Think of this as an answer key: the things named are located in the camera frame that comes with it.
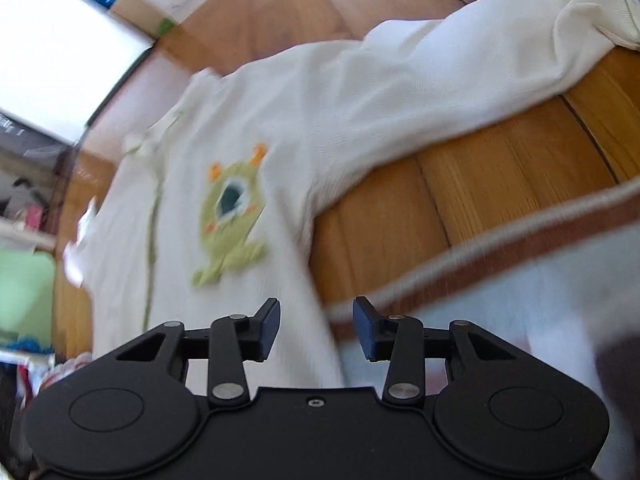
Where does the white shirt with green monster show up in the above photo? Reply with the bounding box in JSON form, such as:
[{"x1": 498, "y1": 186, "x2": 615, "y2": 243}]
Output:
[{"x1": 62, "y1": 0, "x2": 640, "y2": 391}]

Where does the cluttered shelf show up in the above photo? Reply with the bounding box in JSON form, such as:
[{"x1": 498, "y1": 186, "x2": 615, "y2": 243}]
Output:
[{"x1": 0, "y1": 145, "x2": 76, "y2": 246}]

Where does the white panel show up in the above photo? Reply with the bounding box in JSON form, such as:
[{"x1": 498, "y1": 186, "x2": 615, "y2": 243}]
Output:
[{"x1": 0, "y1": 0, "x2": 153, "y2": 146}]

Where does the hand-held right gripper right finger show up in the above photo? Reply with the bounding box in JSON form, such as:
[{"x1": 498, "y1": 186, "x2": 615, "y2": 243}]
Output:
[{"x1": 352, "y1": 296, "x2": 518, "y2": 407}]

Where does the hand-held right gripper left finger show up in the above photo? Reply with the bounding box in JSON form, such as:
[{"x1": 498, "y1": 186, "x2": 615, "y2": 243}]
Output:
[{"x1": 115, "y1": 297, "x2": 281, "y2": 408}]

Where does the checked rug with brown border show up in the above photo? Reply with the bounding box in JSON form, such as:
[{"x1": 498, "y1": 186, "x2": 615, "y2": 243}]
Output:
[{"x1": 320, "y1": 177, "x2": 640, "y2": 480}]

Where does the blue knitted item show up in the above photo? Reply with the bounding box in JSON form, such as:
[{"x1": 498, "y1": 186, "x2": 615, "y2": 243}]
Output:
[{"x1": 0, "y1": 335, "x2": 51, "y2": 357}]

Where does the cardboard box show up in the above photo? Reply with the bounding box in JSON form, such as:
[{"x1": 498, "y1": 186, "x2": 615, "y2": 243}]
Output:
[{"x1": 107, "y1": 0, "x2": 178, "y2": 41}]

